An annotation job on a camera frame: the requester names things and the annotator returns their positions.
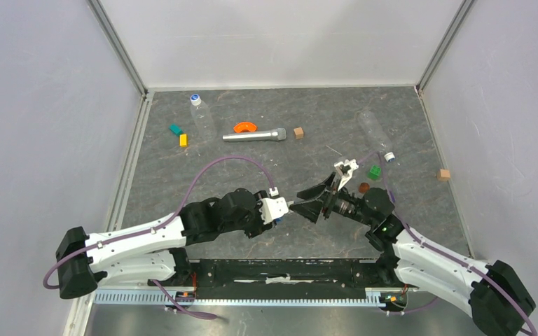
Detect clear bottle with blue-white cap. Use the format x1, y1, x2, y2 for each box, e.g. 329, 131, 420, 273
190, 94, 217, 141

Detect silver microphone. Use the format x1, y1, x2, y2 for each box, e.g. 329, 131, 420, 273
222, 128, 287, 142

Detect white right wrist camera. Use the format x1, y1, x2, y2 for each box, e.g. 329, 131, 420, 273
334, 159, 359, 191

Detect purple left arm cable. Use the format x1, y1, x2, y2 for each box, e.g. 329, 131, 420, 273
43, 155, 277, 291

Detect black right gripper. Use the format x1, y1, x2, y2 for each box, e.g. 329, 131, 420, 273
289, 172, 374, 227

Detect small brown round object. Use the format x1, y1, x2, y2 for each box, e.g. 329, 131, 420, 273
358, 182, 370, 194

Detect brown cube near right wall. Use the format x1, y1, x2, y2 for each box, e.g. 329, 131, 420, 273
436, 169, 451, 181

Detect brown wooden cube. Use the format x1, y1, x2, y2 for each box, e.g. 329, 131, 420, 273
293, 127, 305, 140

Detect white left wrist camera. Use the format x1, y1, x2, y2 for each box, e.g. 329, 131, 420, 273
261, 187, 289, 223

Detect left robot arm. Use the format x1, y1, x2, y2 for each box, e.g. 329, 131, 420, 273
47, 188, 289, 300

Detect slotted grey cable duct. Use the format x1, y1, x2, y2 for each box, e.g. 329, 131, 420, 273
93, 289, 381, 307

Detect teal rectangular block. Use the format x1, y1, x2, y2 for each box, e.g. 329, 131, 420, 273
169, 124, 184, 137

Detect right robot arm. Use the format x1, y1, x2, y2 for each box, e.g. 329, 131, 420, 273
289, 174, 538, 335

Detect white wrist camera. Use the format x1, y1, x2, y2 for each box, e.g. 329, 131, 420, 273
261, 187, 289, 223
334, 159, 359, 191

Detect green toy brick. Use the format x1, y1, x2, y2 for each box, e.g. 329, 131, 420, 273
366, 165, 382, 181

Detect orange curved pipe piece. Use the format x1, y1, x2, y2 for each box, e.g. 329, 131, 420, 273
233, 122, 258, 133

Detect yellow rectangular block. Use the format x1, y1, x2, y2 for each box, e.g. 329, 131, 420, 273
179, 134, 188, 148

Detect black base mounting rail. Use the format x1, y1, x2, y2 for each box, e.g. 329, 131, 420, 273
161, 258, 405, 300

